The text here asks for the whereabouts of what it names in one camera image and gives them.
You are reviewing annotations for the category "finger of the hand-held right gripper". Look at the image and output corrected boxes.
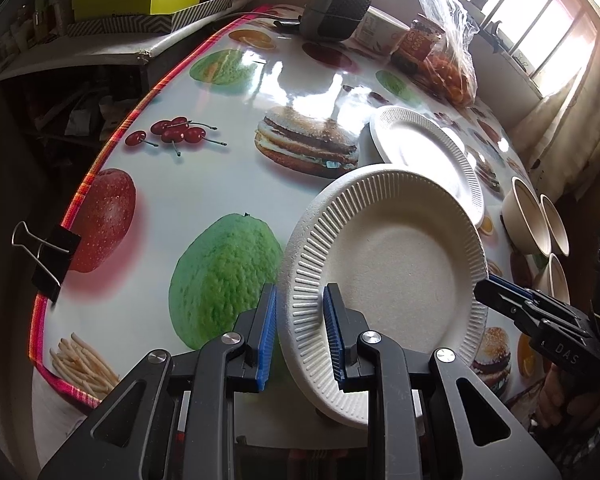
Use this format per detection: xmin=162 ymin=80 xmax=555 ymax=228
xmin=474 ymin=275 xmax=600 ymax=393

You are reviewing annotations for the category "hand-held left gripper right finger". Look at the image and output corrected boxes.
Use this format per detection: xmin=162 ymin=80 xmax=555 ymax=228
xmin=322 ymin=283 xmax=563 ymax=480

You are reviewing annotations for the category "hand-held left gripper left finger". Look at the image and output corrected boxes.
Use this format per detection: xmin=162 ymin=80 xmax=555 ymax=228
xmin=37 ymin=282 xmax=281 ymax=480

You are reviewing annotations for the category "beige paper bowl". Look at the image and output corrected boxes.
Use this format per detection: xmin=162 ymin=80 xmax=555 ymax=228
xmin=532 ymin=253 xmax=571 ymax=306
xmin=501 ymin=176 xmax=552 ymax=256
xmin=539 ymin=194 xmax=571 ymax=257

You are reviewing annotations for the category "ribbed paper plate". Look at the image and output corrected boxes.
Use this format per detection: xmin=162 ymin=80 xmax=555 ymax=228
xmin=369 ymin=106 xmax=486 ymax=228
xmin=279 ymin=164 xmax=490 ymax=428

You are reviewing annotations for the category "person's right forearm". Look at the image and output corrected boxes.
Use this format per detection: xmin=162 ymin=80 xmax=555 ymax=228
xmin=547 ymin=394 xmax=600 ymax=472

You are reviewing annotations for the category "person's right hand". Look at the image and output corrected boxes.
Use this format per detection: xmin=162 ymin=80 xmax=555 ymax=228
xmin=536 ymin=366 xmax=600 ymax=430

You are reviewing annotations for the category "cream patterned curtain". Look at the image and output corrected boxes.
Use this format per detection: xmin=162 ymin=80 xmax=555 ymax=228
xmin=510 ymin=35 xmax=600 ymax=201

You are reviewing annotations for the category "black binder clip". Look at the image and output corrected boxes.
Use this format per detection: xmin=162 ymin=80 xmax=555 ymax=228
xmin=11 ymin=221 xmax=83 ymax=303

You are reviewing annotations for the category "food printed tablecloth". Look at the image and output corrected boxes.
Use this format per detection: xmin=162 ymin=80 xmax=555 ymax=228
xmin=27 ymin=4 xmax=556 ymax=461

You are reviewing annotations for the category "plastic bag of oranges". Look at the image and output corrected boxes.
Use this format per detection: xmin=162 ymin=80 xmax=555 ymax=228
xmin=405 ymin=0 xmax=478 ymax=107

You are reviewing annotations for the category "window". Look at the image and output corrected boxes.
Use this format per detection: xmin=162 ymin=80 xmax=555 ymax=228
xmin=410 ymin=0 xmax=600 ymax=98

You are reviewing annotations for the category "red label glass jar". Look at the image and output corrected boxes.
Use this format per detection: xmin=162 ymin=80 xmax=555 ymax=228
xmin=391 ymin=19 xmax=446 ymax=78

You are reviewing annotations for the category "white paper cup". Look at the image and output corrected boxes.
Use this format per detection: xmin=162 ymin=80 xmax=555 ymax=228
xmin=352 ymin=7 xmax=411 ymax=58

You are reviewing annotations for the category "white shelf board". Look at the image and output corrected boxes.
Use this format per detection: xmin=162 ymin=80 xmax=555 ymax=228
xmin=0 ymin=10 xmax=281 ymax=85

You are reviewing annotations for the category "grey portable heater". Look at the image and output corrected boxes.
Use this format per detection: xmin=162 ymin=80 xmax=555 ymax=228
xmin=300 ymin=0 xmax=373 ymax=43

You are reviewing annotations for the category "zigzag patterned box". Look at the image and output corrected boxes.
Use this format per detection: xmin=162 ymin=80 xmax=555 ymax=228
xmin=67 ymin=0 xmax=236 ymax=37

